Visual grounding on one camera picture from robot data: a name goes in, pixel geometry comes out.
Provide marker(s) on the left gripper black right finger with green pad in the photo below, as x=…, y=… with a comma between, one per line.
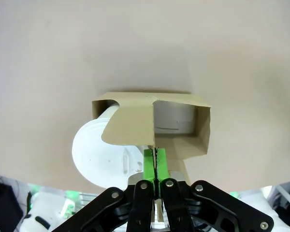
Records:
x=162, y=166

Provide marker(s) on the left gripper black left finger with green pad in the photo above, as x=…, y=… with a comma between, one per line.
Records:
x=148, y=166

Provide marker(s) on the cardboard box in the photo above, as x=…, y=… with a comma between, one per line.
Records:
x=133, y=123

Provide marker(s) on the white plastic cup lid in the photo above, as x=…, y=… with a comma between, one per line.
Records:
x=99, y=157

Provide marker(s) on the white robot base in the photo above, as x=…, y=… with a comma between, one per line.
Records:
x=53, y=210

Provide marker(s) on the black equipment box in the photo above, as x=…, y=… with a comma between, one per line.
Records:
x=4, y=207

